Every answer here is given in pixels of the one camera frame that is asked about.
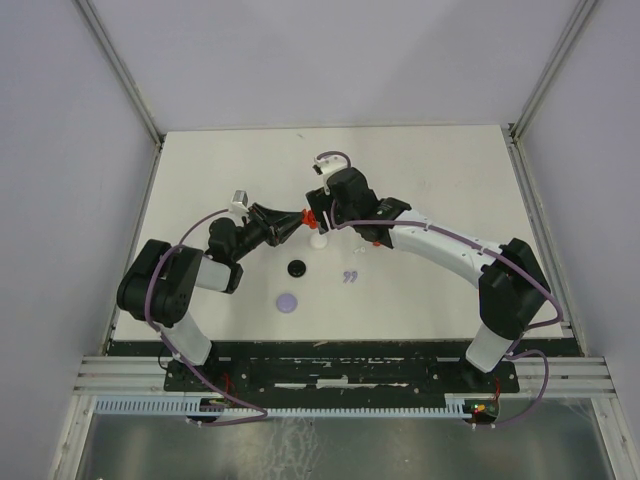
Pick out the white earbud charging case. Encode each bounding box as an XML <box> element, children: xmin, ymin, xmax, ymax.
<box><xmin>309</xmin><ymin>234</ymin><xmax>328</xmax><ymax>250</ymax></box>

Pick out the left aluminium frame post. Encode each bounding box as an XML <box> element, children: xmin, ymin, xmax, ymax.
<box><xmin>74</xmin><ymin>0</ymin><xmax>166</xmax><ymax>146</ymax></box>

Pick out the white slotted cable duct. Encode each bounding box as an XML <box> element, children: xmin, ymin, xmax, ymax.
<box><xmin>93</xmin><ymin>396</ymin><xmax>474</xmax><ymax>416</ymax></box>

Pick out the purple earbud charging case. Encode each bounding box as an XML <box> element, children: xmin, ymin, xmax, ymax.
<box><xmin>276</xmin><ymin>293</ymin><xmax>298</xmax><ymax>314</ymax></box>

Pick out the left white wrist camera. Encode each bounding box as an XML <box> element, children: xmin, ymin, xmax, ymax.
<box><xmin>229</xmin><ymin>190</ymin><xmax>248</xmax><ymax>215</ymax></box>

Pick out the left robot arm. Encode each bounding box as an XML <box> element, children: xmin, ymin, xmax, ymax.
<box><xmin>116</xmin><ymin>203</ymin><xmax>308</xmax><ymax>390</ymax></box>

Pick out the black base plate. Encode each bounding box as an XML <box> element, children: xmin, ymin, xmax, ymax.
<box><xmin>107</xmin><ymin>339</ymin><xmax>582</xmax><ymax>409</ymax></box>

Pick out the aluminium frame rail front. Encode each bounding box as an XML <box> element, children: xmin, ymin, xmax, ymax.
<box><xmin>74</xmin><ymin>357</ymin><xmax>616</xmax><ymax>399</ymax></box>

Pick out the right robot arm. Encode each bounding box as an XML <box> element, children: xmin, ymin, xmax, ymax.
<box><xmin>306</xmin><ymin>165</ymin><xmax>552</xmax><ymax>391</ymax></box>

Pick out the aluminium frame post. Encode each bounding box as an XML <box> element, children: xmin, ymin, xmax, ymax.
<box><xmin>509</xmin><ymin>0</ymin><xmax>601</xmax><ymax>143</ymax></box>
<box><xmin>74</xmin><ymin>0</ymin><xmax>166</xmax><ymax>146</ymax></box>

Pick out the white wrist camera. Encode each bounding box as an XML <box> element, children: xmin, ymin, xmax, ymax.
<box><xmin>312</xmin><ymin>154</ymin><xmax>351</xmax><ymax>195</ymax></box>
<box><xmin>229</xmin><ymin>190</ymin><xmax>248</xmax><ymax>215</ymax></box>

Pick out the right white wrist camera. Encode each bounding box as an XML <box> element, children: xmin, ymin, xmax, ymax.
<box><xmin>312</xmin><ymin>154</ymin><xmax>351</xmax><ymax>195</ymax></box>

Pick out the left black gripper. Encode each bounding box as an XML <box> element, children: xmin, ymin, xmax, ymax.
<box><xmin>231</xmin><ymin>202</ymin><xmax>306</xmax><ymax>262</ymax></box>

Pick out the right circuit board with leds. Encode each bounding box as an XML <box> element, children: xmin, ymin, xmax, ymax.
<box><xmin>470</xmin><ymin>400</ymin><xmax>499</xmax><ymax>423</ymax></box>

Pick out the right aluminium frame post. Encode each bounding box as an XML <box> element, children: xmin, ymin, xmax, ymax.
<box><xmin>509</xmin><ymin>0</ymin><xmax>601</xmax><ymax>143</ymax></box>

